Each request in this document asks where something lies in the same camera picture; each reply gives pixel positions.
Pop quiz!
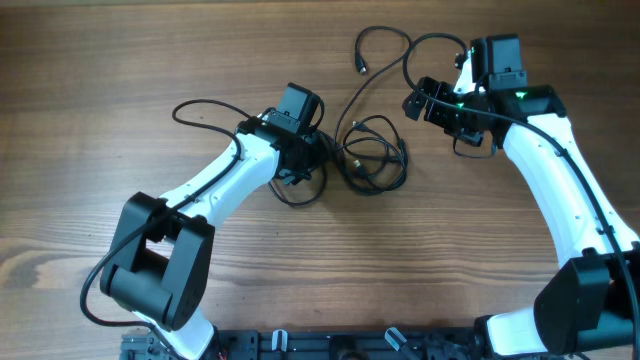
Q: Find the black usb cable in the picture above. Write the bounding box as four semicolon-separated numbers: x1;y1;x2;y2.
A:
319;114;410;196
267;25;414;208

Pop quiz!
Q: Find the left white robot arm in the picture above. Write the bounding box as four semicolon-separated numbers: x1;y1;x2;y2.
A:
91;83;327;359

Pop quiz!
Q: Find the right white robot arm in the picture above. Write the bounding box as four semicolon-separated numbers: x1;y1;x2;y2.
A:
403;34;639;358

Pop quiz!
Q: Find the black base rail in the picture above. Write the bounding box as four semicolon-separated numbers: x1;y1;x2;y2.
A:
119;327;489;360

